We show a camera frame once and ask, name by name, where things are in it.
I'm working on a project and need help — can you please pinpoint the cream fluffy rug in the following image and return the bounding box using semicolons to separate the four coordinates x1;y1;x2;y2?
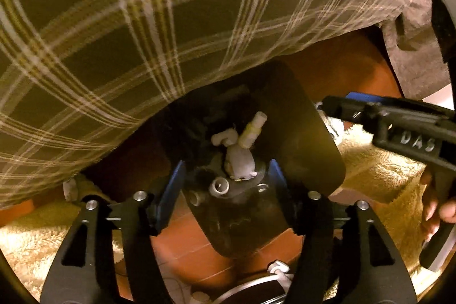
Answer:
0;112;446;302

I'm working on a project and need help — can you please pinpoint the brown fleece blanket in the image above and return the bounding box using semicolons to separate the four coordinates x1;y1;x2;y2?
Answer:
379;0;456;101

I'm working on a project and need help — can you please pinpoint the person's right hand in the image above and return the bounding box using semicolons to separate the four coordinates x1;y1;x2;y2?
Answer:
420;168;456;245

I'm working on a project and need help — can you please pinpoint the white cable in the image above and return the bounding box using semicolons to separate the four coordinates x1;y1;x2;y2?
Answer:
157;272;289;304

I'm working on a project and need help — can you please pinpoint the white charger plug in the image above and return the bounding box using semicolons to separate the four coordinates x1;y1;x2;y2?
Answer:
267;260;292;277

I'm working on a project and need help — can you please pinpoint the plaid covered mattress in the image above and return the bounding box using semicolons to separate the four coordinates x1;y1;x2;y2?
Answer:
0;0;417;210

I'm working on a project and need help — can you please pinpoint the black curved object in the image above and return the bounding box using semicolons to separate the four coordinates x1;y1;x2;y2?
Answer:
431;0;456;67

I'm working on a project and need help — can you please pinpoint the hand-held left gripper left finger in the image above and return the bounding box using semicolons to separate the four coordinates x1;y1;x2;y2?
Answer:
40;160;188;304

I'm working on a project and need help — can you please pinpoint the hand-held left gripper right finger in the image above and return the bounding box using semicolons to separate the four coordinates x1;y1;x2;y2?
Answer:
267;159;417;304

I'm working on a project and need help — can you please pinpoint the black trash bin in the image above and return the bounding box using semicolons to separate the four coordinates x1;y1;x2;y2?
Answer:
151;60;348;259

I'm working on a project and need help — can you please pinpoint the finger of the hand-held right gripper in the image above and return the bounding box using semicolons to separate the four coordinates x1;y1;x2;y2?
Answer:
344;91;387;106
315;95;384;124

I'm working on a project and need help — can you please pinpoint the white flat object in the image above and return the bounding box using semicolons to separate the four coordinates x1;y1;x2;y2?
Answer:
423;84;456;106

